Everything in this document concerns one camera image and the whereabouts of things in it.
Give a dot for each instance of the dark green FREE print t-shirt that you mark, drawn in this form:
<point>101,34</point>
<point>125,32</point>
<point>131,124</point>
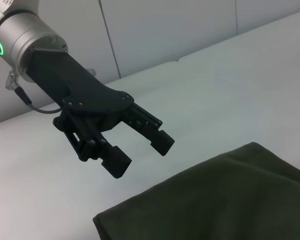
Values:
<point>215,195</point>

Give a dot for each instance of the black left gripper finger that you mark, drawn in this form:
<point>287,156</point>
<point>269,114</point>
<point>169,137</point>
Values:
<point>110,157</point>
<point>155,135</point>

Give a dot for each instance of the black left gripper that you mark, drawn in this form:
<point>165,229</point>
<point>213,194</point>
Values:
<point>72,85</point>

